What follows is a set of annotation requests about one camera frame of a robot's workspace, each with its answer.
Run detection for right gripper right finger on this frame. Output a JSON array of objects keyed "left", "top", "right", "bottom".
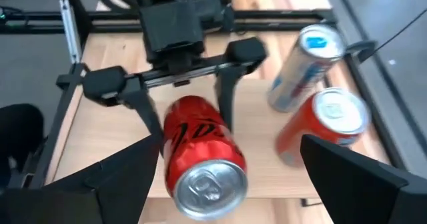
[{"left": 299, "top": 133, "right": 427, "bottom": 224}]

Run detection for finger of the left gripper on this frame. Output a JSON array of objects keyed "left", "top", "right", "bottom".
[
  {"left": 81, "top": 65, "right": 165, "bottom": 159},
  {"left": 215, "top": 37, "right": 268, "bottom": 134}
]

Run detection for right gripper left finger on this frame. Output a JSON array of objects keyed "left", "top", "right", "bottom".
[{"left": 0, "top": 134, "right": 165, "bottom": 224}]

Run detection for red soda can blue logo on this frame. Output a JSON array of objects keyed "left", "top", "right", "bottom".
[{"left": 274, "top": 87, "right": 372, "bottom": 168}]

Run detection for red cola can black lettering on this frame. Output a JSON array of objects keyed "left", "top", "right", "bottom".
[{"left": 162, "top": 95, "right": 250, "bottom": 222}]

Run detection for slim silver blue can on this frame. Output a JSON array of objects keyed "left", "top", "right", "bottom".
[{"left": 266, "top": 23, "right": 346, "bottom": 114}]

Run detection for silver aluminium bar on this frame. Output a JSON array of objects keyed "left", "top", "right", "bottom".
[{"left": 59, "top": 0, "right": 83, "bottom": 65}]

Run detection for black table frame rails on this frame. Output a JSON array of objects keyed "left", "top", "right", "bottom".
[{"left": 29, "top": 7, "right": 422, "bottom": 190}]

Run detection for black camera housing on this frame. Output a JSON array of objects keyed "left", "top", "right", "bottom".
[{"left": 0, "top": 103, "right": 46, "bottom": 188}]

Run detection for wooden shelf black metal frame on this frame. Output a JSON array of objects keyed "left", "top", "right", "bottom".
[{"left": 45, "top": 77, "right": 371, "bottom": 207}]

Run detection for black frame clamp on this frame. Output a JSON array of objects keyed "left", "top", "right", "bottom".
[{"left": 344, "top": 39, "right": 378, "bottom": 64}]

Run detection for long black floor cable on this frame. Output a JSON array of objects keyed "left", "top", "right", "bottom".
[{"left": 376, "top": 15, "right": 427, "bottom": 53}]

